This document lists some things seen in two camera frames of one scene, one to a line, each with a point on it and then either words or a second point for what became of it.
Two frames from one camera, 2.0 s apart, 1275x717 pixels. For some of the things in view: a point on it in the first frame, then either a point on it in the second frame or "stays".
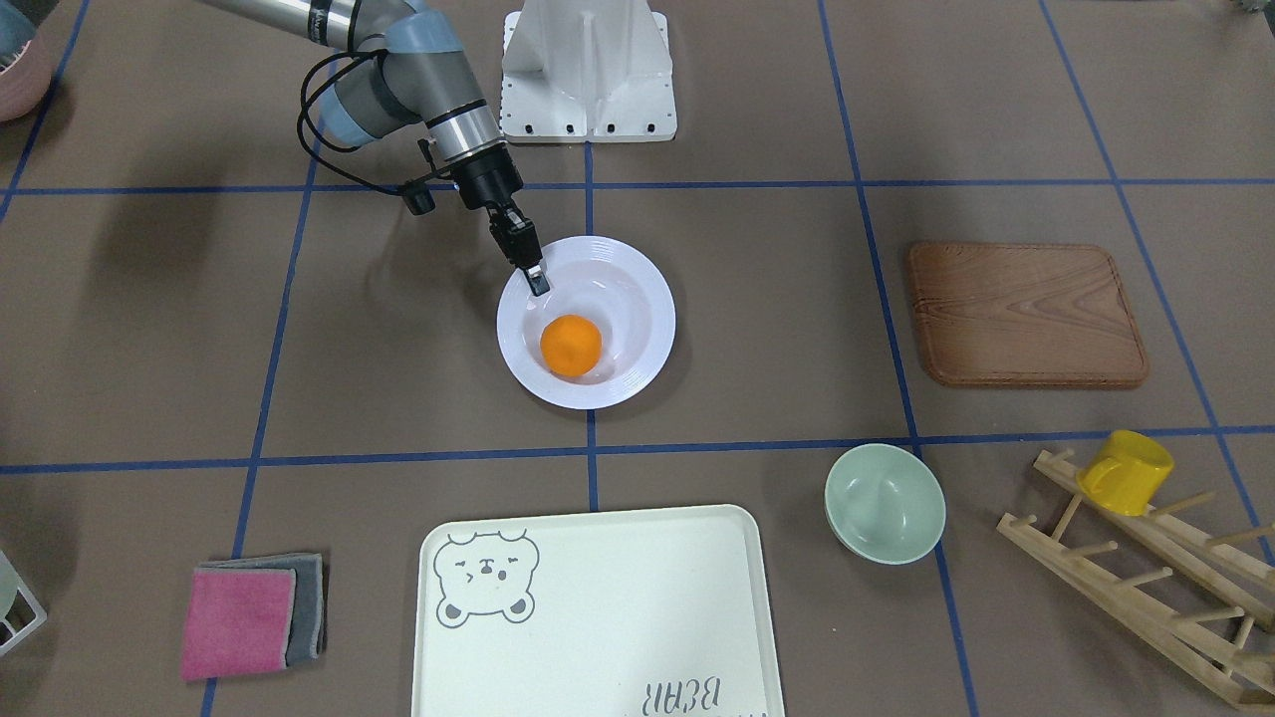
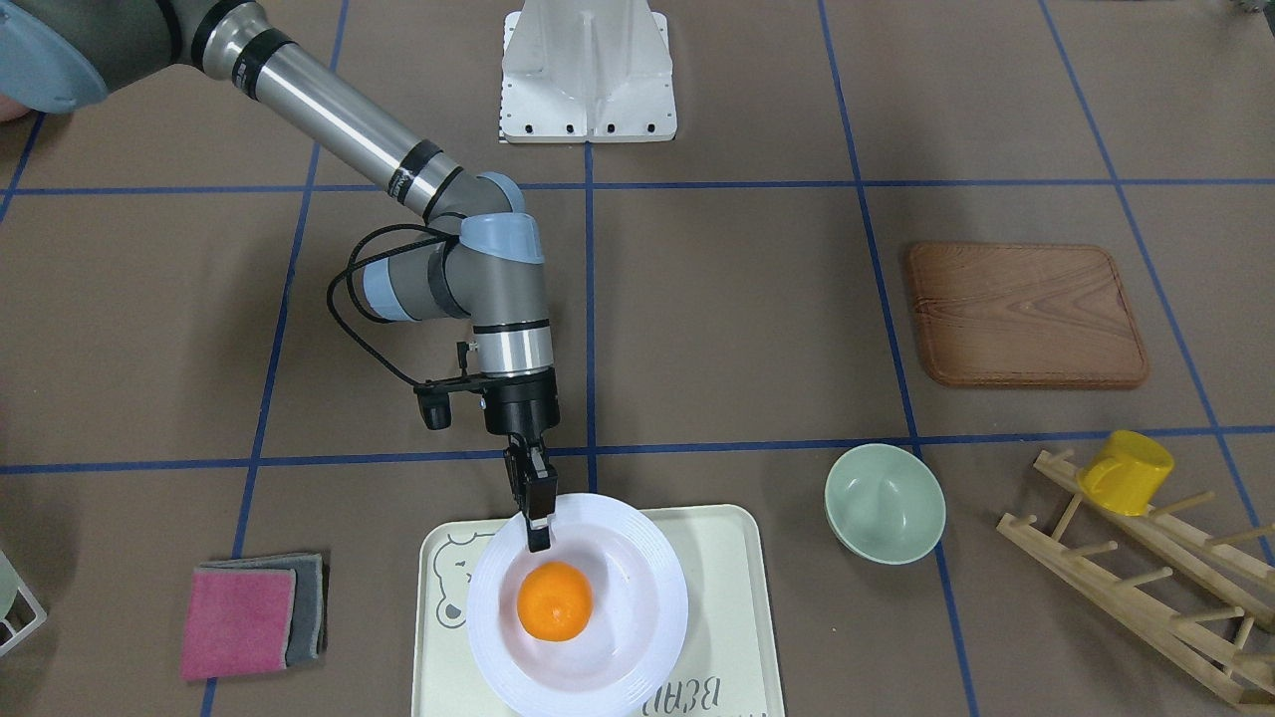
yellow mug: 1126,473 stays
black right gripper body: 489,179 → 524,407
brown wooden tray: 1050,315 stays
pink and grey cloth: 255,614 stays
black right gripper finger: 537,280 → 539,539
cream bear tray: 635,612 stays
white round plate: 600,337 → 587,627
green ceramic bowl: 885,504 stays
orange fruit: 571,345 → 555,601
